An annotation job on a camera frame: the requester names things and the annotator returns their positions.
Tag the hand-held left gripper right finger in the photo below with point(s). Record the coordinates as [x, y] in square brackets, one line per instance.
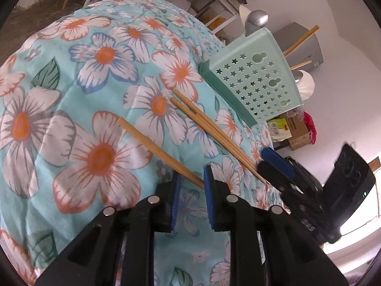
[210, 196]

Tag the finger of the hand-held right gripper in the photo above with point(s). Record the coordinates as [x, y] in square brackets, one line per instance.
[276, 161]
[269, 174]

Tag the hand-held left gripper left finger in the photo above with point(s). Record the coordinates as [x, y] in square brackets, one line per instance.
[177, 196]

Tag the wooden chopstick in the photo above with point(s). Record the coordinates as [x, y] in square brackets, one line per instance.
[303, 40]
[302, 65]
[202, 126]
[154, 149]

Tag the wooden chopsticks bundle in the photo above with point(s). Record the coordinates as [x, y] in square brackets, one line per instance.
[208, 122]

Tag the white ceramic spoon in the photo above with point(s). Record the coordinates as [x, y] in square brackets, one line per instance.
[306, 85]
[243, 13]

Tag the green plastic utensil holder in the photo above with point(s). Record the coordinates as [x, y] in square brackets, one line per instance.
[256, 74]

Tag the yellow green rice bag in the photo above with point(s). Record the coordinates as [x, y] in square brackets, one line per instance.
[278, 129]

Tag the open cardboard box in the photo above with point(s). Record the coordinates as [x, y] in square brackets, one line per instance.
[296, 131]

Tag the red plastic bag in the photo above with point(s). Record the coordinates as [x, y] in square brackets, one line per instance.
[311, 128]

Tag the grey refrigerator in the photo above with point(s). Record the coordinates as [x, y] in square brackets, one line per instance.
[309, 50]

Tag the floral blue blanket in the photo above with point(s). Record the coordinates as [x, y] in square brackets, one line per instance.
[89, 110]

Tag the white desk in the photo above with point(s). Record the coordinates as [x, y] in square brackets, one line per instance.
[214, 3]

